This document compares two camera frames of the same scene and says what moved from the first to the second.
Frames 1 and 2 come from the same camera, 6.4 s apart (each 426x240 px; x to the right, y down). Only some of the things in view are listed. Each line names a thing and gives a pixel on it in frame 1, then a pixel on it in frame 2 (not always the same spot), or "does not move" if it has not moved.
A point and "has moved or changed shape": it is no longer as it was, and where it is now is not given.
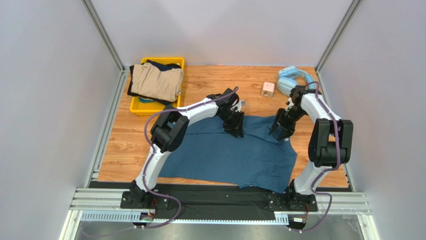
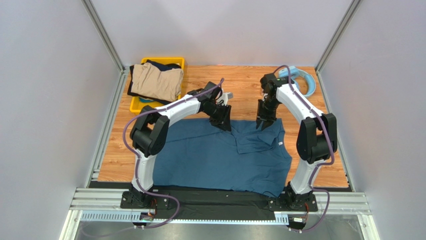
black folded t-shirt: [161, 67] does not move
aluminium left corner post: [105, 36] does not move
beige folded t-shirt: [151, 81] does not move
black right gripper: [283, 121] → [265, 110]
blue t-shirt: [257, 160] has moved or changed shape
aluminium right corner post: [333, 41] does not move
